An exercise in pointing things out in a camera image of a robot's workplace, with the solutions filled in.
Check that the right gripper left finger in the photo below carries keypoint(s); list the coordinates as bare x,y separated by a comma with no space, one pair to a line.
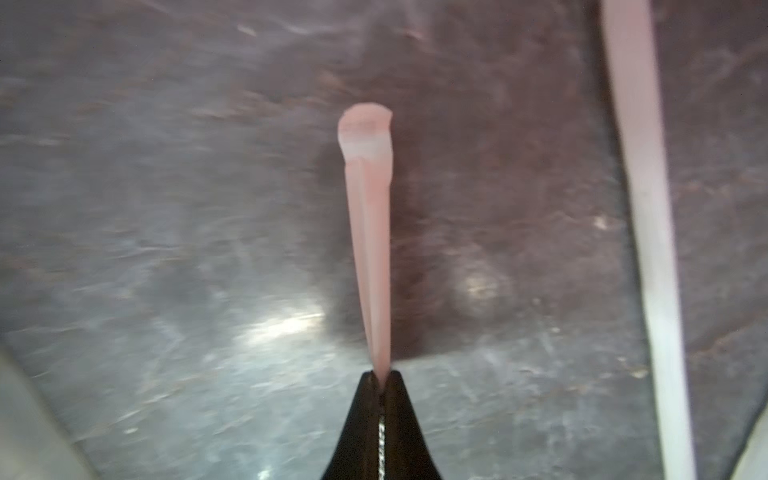
356,456

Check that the pile straw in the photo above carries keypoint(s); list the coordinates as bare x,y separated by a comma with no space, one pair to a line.
364,137
752,463
628,36

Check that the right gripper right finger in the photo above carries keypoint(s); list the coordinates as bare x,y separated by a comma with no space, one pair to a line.
405,452

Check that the translucent plastic storage box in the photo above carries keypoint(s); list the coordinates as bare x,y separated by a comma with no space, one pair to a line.
33,446

